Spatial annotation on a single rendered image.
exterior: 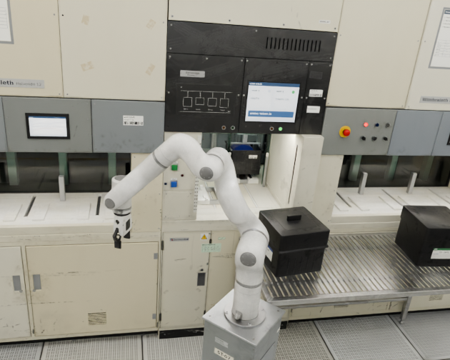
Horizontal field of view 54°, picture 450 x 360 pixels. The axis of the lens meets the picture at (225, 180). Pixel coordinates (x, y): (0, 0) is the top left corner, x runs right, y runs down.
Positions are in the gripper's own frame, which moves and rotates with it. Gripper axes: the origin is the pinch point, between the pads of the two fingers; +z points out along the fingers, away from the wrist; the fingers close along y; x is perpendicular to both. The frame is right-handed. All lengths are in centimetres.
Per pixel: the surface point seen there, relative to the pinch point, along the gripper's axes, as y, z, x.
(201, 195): 85, 11, -14
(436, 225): 76, 0, -151
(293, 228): 42, 0, -75
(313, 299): 22, 26, -90
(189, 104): 54, -54, -12
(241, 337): -15, 25, -62
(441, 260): 76, 21, -159
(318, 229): 46, 0, -88
